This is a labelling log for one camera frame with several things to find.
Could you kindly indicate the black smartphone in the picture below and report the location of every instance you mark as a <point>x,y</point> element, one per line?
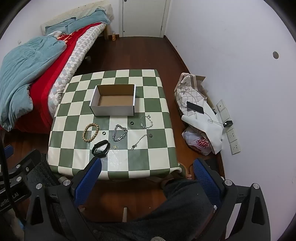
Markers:
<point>195,107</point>

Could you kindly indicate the person's foot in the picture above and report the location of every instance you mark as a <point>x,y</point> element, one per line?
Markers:
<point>187,175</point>

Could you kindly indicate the person's left trouser leg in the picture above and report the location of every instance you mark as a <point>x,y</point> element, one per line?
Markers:
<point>45,168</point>

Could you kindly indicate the white paper bag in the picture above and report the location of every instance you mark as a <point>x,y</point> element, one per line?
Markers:
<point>210,134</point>

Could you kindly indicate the white cardboard box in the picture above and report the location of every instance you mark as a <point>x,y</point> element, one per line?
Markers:
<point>111,110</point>

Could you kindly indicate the white grid tote bag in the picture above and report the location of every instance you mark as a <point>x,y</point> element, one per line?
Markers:
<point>187,92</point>

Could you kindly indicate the white door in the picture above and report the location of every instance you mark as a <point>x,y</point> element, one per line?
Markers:
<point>143,18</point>

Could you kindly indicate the folded teal blanket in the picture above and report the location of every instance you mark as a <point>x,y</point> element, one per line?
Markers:
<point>90,19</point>

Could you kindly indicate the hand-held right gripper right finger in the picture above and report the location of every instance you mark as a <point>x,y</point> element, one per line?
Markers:
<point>205,180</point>

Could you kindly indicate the large teal blanket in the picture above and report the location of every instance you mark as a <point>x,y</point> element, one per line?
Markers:
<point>25,69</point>

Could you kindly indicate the white plastic bag red print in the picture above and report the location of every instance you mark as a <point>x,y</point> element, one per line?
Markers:
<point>196,141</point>

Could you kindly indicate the black smart band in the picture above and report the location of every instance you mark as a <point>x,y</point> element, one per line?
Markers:
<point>99,153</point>

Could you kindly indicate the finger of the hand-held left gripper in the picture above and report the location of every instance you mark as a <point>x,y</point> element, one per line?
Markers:
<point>27,161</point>
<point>8,150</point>

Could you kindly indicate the small orange bottle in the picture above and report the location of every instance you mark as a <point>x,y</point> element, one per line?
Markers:
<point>113,36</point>

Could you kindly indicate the green white checkered tablecloth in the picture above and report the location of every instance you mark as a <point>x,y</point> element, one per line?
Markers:
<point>148,162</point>

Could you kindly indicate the beige headboard cloth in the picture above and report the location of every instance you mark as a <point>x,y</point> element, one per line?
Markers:
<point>74,12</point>

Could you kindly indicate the grey white checkered bedsheet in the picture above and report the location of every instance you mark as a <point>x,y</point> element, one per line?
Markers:
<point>71,67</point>

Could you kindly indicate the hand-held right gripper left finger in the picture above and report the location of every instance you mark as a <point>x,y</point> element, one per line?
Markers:
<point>89,179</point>

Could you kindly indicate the black charger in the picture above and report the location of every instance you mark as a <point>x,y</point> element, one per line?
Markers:
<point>227,123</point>

